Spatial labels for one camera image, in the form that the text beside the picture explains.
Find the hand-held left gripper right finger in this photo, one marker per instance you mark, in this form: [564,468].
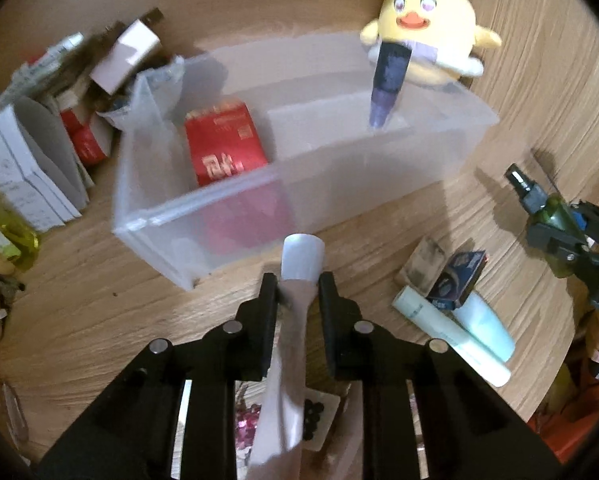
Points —
[329,320]

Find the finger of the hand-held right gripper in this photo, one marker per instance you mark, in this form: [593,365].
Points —
[554,240]
[597,220]

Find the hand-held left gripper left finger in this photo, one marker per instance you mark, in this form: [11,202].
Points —
[268,320]

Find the dark green spray bottle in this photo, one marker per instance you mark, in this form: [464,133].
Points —
[554,210]

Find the white cosmetic tube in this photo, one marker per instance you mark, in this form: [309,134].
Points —
[303,260]

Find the white card with black beads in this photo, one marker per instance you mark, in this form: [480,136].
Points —
[320,415]

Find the small blue box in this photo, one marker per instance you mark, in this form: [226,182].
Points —
[457,275]

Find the small brown box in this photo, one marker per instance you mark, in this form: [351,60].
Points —
[422,262]

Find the mint green tube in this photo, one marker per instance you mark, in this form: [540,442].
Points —
[444,332]

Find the clear plastic storage bin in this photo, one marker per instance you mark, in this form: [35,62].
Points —
[329,185]

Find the pink sequin packet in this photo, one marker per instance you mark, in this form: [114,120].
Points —
[247,425]

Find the red cloth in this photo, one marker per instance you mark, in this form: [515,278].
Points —
[579,410]

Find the red foil packet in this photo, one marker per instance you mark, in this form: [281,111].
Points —
[224,145]

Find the dark purple tube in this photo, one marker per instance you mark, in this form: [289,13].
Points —
[390,75]

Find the yellow chick plush toy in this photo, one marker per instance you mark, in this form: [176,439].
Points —
[444,25]

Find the red box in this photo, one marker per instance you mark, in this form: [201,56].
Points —
[86,142]

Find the yellow liquid bottle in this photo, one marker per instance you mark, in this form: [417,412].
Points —
[9,232]

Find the white folded paper booklets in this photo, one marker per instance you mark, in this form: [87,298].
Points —
[19,160]

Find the small white cardboard box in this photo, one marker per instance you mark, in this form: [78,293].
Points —
[124,55]

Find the stack of books and papers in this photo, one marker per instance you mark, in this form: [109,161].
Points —
[49,65]

